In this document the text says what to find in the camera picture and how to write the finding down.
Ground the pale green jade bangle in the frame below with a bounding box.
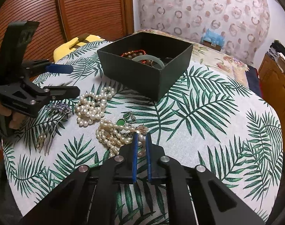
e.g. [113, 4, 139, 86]
[132, 54, 165, 69]

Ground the white pearl necklace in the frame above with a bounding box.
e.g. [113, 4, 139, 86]
[74, 86, 116, 128]

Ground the cream pearl strand necklace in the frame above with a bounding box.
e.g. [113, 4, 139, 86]
[95, 118, 150, 158]

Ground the pink patterned curtain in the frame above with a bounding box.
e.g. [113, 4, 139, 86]
[138, 0, 270, 62]

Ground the brown louvered wardrobe door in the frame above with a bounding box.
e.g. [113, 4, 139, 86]
[0, 0, 134, 59]

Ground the black open jewelry box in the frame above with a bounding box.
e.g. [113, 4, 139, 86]
[97, 32, 193, 101]

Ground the wooden sideboard cabinet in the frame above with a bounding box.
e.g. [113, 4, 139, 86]
[258, 54, 285, 150]

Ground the yellow plush toy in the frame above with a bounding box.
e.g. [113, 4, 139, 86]
[53, 34, 103, 62]

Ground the blue bag on bed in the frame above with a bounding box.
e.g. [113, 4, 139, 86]
[201, 29, 225, 51]

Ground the palm leaf print cloth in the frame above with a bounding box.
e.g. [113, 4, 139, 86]
[3, 42, 283, 224]

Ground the green stone pendant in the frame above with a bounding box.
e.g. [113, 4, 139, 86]
[116, 111, 136, 127]

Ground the red braided beaded bracelet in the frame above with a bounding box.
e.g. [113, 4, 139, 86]
[119, 49, 155, 67]

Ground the left hand holding gripper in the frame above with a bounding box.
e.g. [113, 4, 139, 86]
[0, 103, 26, 130]

